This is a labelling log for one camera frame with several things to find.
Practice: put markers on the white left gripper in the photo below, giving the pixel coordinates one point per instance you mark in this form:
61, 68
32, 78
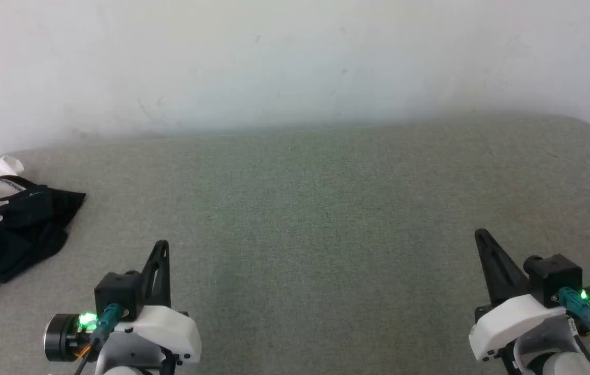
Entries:
170, 330

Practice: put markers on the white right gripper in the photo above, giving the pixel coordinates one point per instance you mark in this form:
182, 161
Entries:
508, 323

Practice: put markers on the black and white raglan t-shirt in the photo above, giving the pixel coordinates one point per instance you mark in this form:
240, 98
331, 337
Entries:
19, 229

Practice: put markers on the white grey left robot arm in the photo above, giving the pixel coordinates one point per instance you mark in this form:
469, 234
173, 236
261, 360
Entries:
60, 338

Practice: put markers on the grey fabric sofa surface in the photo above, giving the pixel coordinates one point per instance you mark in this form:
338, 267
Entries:
295, 234

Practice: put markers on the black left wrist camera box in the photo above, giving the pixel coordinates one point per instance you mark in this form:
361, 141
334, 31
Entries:
118, 294

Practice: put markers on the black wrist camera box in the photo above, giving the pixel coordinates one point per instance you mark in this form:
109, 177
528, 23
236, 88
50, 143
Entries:
118, 294
553, 276

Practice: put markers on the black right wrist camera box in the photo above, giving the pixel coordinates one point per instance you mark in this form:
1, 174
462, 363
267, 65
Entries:
553, 276

